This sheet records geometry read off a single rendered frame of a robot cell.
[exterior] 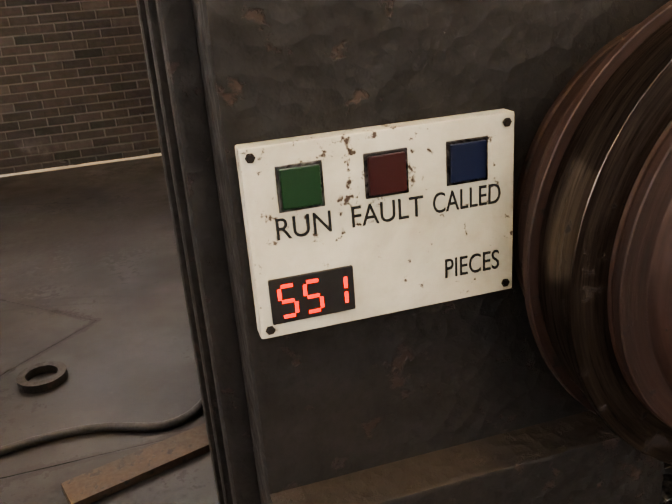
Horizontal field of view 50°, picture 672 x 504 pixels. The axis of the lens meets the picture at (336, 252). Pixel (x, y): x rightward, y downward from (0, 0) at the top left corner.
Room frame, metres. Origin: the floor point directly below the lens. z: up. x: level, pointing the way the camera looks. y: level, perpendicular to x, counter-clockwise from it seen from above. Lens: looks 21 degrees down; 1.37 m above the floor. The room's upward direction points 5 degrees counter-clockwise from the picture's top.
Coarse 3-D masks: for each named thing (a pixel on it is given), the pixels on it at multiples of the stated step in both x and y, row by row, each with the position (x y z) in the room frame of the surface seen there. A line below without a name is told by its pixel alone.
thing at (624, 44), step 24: (648, 24) 0.62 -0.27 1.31; (624, 48) 0.61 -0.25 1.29; (576, 72) 0.70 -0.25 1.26; (600, 72) 0.61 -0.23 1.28; (576, 96) 0.61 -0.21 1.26; (552, 120) 0.68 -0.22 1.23; (576, 120) 0.60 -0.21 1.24; (552, 144) 0.60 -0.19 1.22; (528, 168) 0.68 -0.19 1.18; (552, 168) 0.59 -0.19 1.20; (528, 192) 0.66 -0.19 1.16; (528, 216) 0.60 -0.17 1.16; (528, 240) 0.59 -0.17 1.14; (528, 264) 0.59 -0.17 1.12; (528, 288) 0.59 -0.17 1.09; (528, 312) 0.60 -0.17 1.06; (552, 360) 0.60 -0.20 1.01
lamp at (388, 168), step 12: (372, 156) 0.62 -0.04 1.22; (384, 156) 0.62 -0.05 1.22; (396, 156) 0.62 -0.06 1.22; (372, 168) 0.62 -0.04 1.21; (384, 168) 0.62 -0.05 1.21; (396, 168) 0.62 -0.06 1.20; (372, 180) 0.62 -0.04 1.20; (384, 180) 0.62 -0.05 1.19; (396, 180) 0.62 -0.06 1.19; (372, 192) 0.62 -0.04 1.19; (384, 192) 0.62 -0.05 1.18
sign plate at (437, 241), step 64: (384, 128) 0.63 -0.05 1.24; (448, 128) 0.64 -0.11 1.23; (512, 128) 0.66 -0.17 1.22; (256, 192) 0.59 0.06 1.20; (448, 192) 0.64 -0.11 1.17; (512, 192) 0.66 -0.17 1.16; (256, 256) 0.59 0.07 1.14; (320, 256) 0.61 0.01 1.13; (384, 256) 0.63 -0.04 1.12; (448, 256) 0.64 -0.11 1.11; (256, 320) 0.61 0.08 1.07; (320, 320) 0.61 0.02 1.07
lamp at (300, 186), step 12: (288, 168) 0.60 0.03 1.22; (300, 168) 0.60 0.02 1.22; (312, 168) 0.60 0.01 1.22; (288, 180) 0.60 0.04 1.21; (300, 180) 0.60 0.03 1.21; (312, 180) 0.60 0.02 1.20; (288, 192) 0.60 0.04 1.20; (300, 192) 0.60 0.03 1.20; (312, 192) 0.60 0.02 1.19; (288, 204) 0.60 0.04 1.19; (300, 204) 0.60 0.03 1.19; (312, 204) 0.60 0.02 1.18
